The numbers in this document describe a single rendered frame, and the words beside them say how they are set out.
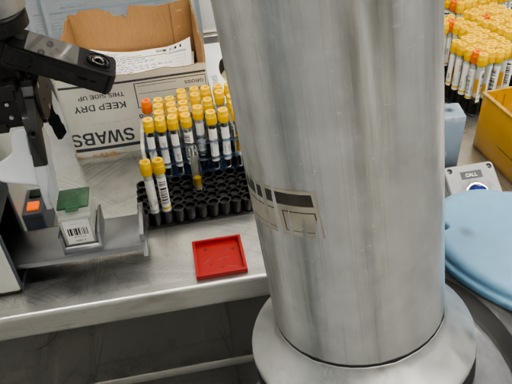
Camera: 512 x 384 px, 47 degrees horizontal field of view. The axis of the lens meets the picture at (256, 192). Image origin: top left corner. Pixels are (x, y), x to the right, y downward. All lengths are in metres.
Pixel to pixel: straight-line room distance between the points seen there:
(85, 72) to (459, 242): 0.43
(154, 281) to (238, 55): 0.60
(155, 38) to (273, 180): 1.02
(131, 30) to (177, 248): 0.55
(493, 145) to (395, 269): 0.75
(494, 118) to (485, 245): 0.60
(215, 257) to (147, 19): 0.58
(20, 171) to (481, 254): 0.49
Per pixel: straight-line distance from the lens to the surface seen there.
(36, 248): 0.83
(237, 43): 0.21
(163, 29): 1.23
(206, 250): 0.81
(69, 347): 1.55
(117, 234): 0.81
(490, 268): 0.37
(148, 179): 0.81
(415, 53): 0.21
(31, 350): 1.58
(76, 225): 0.77
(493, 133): 0.98
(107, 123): 1.00
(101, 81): 0.66
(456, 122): 0.91
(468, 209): 0.41
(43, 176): 0.67
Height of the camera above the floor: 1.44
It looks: 39 degrees down
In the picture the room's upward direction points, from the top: 4 degrees counter-clockwise
